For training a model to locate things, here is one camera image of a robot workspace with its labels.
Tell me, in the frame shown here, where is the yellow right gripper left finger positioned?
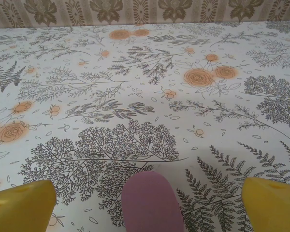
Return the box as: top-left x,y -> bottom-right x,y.
0,179 -> 58,232

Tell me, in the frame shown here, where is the pink earbud charging case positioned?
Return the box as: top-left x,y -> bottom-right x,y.
120,171 -> 185,232

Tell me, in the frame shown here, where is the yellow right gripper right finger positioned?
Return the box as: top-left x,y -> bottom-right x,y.
241,176 -> 290,232

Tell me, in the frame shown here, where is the floral patterned table cover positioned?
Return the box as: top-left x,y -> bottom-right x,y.
0,21 -> 290,232

